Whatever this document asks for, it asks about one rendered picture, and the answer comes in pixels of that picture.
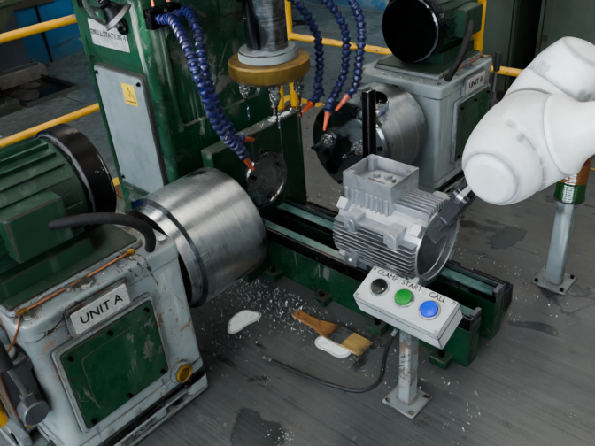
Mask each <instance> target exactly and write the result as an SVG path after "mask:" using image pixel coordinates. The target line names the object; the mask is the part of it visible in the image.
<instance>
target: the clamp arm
mask: <svg viewBox="0 0 595 446"><path fill-rule="evenodd" d="M360 101H362V142H363V158H365V157H367V156H369V155H370V154H374V155H376V97H375V88H372V87H368V88H365V89H363V90H361V97H360ZM363 158H362V159H363Z"/></svg>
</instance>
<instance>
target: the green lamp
mask: <svg viewBox="0 0 595 446"><path fill-rule="evenodd" d="M587 182H588V181H587ZM587 182H586V183H585V184H583V185H568V184H566V183H563V182H561V181H557V184H556V189H555V196H556V197H557V198H558V199H559V200H561V201H563V202H566V203H579V202H582V201H583V200H584V197H585V191H586V187H587Z"/></svg>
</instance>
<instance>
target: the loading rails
mask: <svg viewBox="0 0 595 446"><path fill-rule="evenodd" d="M284 202H285V203H283V204H280V205H279V206H277V207H276V209H277V216H278V225H277V224H275V223H273V222H271V221H269V220H266V219H263V218H262V219H263V220H264V221H265V224H264V228H265V231H266V237H267V252H266V254H267V269H266V270H265V271H264V277H265V278H267V279H269V280H271V281H273V282H277V281H278V280H280V279H281V278H282V277H283V276H284V277H286V278H288V279H290V280H292V281H295V282H296V283H298V284H300V285H302V286H304V287H306V288H309V289H310V290H312V291H314V292H315V293H314V294H313V295H312V302H313V303H315V304H318V305H319V306H321V307H323V308H325V307H326V306H327V305H328V304H330V303H331V302H332V301H334V302H336V303H338V304H341V305H342V306H344V307H346V308H348V309H350V310H352V311H355V312H357V313H358V314H360V315H362V316H364V317H366V318H368V319H370V320H369V321H368V322H367V323H366V330H367V331H369V332H371V333H373V334H375V335H378V336H382V335H383V334H384V333H385V332H386V331H387V330H388V329H390V330H392V331H393V329H394V326H393V325H391V324H389V323H387V322H385V321H383V320H381V319H378V318H377V317H375V316H373V315H371V314H369V313H367V312H365V311H362V310H361V309H360V308H359V306H358V304H357V302H356V300H354V296H353V295H354V293H355V292H356V291H357V289H358V288H359V286H360V285H361V283H362V282H363V280H365V279H366V277H367V275H368V274H369V273H370V271H371V270H372V269H371V270H370V271H367V270H365V269H363V268H361V267H358V266H357V267H354V266H352V265H348V264H346V263H345V257H343V256H342V255H340V254H338V252H339V250H340V249H338V248H337V247H336V245H335V242H334V240H335V239H334V238H333V237H334V235H333V233H335V232H334V231H333V229H335V228H334V227H333V226H334V225H335V224H334V223H333V222H334V221H335V220H336V219H334V217H335V216H334V215H331V214H328V213H326V212H324V211H320V210H318V209H315V208H313V207H311V206H309V205H306V204H302V203H300V202H298V201H295V200H293V199H290V198H288V197H286V198H284ZM422 287H423V286H422ZM424 288H427V289H429V290H432V291H434V292H436V293H438V294H440V295H442V296H446V297H448V298H450V299H452V300H454V301H456V302H458V303H459V305H461V307H460V310H461V313H462V319H461V321H460V323H459V324H458V325H457V327H456V329H455V330H454V332H453V333H452V335H451V337H450V339H449V340H448V342H447V343H446V345H445V346H444V348H443V349H442V350H440V349H439V348H437V347H435V346H433V345H431V344H429V343H427V342H424V341H423V340H421V339H419V344H420V345H421V346H423V347H425V348H427V349H429V350H432V352H431V353H430V355H429V362H430V363H431V364H433V365H436V366H438V367H440V368H442V369H444V370H445V369H446V368H447V367H448V366H449V365H450V364H451V363H452V362H455V363H457V364H459V365H462V366H464V367H466V368H467V367H468V366H469V365H470V364H471V363H472V361H473V360H474V359H475V358H476V355H477V347H478V338H479V335H480V336H482V337H485V338H487V339H489V340H491V339H492V338H493V337H494V336H495V335H496V334H497V332H498V331H499V330H500V324H501V317H502V311H503V303H504V297H505V291H506V283H504V282H502V281H498V280H495V279H493V278H491V277H489V276H486V275H484V274H481V273H478V272H475V271H473V270H470V269H468V268H466V267H464V266H461V265H457V264H455V263H453V262H451V261H448V260H447V261H446V263H445V264H444V270H442V273H440V274H439V276H437V279H435V281H433V282H432V283H430V285H429V284H428V286H426V287H424Z"/></svg>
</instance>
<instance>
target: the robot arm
mask: <svg viewBox="0 0 595 446"><path fill-rule="evenodd" d="M594 154H595V46H594V45H593V44H591V43H590V42H587V41H585V40H582V39H579V38H575V37H569V36H566V37H563V38H561V39H559V40H558V41H557V42H555V43H553V44H552V45H550V46H549V47H548V48H546V49H545V50H543V51H542V52H541V53H540V54H538V55H537V56H536V57H535V58H534V60H533V61H532V62H531V63H530V64H529V65H528V67H527V68H526V69H524V70H523V71H522V72H521V73H520V74H519V76H518V77H517V78H516V79H515V81H514V82H513V84H512V85H511V87H510V88H509V89H508V91H507V92H506V94H505V95H504V97H503V99H502V100H501V101H500V102H499V103H497V104H495V105H494V106H493V107H492V108H491V109H490V110H489V111H488V112H487V113H486V114H485V115H484V116H483V118H482V119H481V120H480V122H479V123H478V124H477V126H476V127H475V129H474V131H473V132H472V134H471V135H470V136H469V138H468V140H467V144H466V146H465V149H464V152H463V156H462V170H463V172H464V174H465V179H464V181H463V183H462V184H461V185H460V187H459V188H458V189H457V190H455V191H454V192H453V194H452V197H451V198H450V200H449V201H448V203H447V204H446V205H445V207H444V208H443V209H442V208H441V209H440V210H439V211H438V213H439V214H438V215H437V218H436V219H435V221H434V222H433V223H432V224H431V226H430V227H429V228H428V229H427V231H426V232H425V234H426V235H427V236H428V237H429V238H430V239H431V240H432V241H433V242H434V243H438V242H439V241H440V240H441V239H442V238H443V237H444V236H445V234H446V233H447V232H448V231H449V230H450V229H451V228H452V226H453V225H454V224H455V223H456V222H457V220H458V219H457V218H459V219H460V220H463V219H464V218H465V216H463V215H462V213H463V212H464V211H467V210H468V208H469V206H470V205H471V204H472V203H473V202H474V201H475V200H476V199H477V197H480V198H481V199H482V200H484V201H485V202H488V203H490V204H497V205H506V204H514V203H518V202H520V201H522V200H524V199H527V198H528V197H530V196H532V195H534V194H535V193H536V192H537V191H541V190H543V189H545V188H547V187H548V186H550V185H552V184H553V183H555V182H557V181H560V180H563V179H565V178H567V177H568V176H571V175H573V174H577V173H579V172H580V171H581V169H582V167H583V164H584V162H585V161H586V160H587V159H588V158H589V157H591V156H592V155H594Z"/></svg>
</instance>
